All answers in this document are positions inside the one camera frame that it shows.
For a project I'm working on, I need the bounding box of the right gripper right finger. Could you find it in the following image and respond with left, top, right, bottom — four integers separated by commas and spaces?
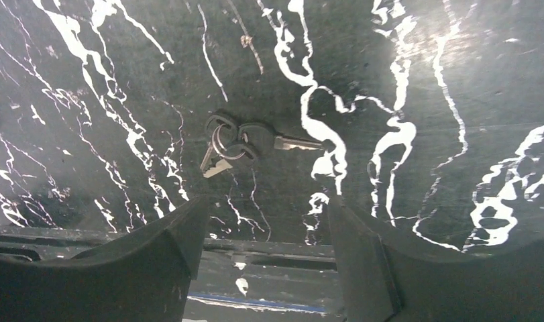
327, 196, 544, 321

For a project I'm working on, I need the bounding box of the key bunch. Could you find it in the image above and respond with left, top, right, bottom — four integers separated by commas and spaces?
200, 110, 325, 178

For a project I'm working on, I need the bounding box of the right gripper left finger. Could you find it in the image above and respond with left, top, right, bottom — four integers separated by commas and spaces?
0, 198, 209, 321

